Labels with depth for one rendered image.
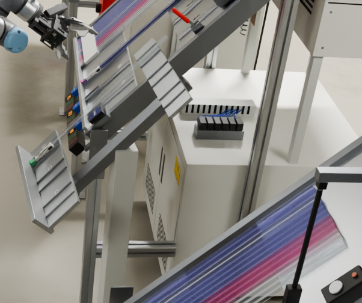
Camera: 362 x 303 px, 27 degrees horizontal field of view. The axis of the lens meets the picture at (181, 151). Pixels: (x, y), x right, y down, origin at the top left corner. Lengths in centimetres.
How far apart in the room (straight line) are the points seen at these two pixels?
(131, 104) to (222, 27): 35
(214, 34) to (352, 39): 42
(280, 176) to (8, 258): 108
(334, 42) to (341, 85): 233
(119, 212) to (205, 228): 52
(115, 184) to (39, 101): 197
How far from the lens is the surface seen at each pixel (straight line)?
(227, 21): 214
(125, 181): 200
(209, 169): 237
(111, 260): 216
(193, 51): 216
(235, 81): 291
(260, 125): 228
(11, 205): 316
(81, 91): 245
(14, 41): 225
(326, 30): 224
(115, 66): 244
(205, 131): 247
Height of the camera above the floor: 186
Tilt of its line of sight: 31 degrees down
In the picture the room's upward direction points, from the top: 8 degrees clockwise
